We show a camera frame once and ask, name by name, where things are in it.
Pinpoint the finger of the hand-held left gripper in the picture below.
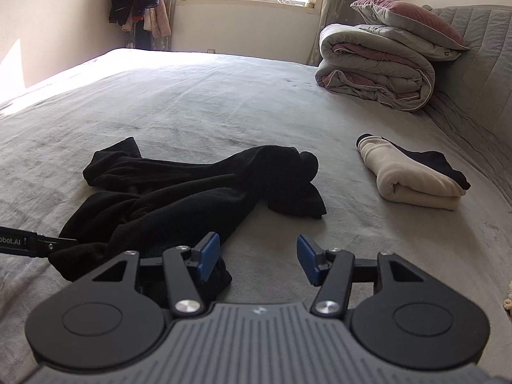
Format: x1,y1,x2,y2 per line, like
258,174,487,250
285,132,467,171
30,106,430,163
26,231,78,257

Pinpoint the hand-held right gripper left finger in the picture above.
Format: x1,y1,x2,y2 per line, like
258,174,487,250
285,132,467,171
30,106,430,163
81,232,221,316

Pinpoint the black shirt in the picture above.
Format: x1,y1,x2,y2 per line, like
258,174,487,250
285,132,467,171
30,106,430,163
49,137,326,308

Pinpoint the hanging pink garment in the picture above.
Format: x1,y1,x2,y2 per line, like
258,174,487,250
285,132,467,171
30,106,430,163
120,6,172,38

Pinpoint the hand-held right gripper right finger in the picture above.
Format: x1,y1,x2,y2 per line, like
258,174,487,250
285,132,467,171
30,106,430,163
297,235,432,317

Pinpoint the grey quilted headboard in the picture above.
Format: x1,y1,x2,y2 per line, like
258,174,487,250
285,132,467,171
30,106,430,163
424,5,512,209

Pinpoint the folded cream garment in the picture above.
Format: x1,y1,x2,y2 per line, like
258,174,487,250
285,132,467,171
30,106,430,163
356,134,471,211

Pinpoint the folded grey pink quilt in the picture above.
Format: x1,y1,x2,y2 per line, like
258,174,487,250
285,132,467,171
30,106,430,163
315,23,436,111

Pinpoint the pink grey pillow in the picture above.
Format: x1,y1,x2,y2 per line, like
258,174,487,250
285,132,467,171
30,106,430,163
350,0,470,51

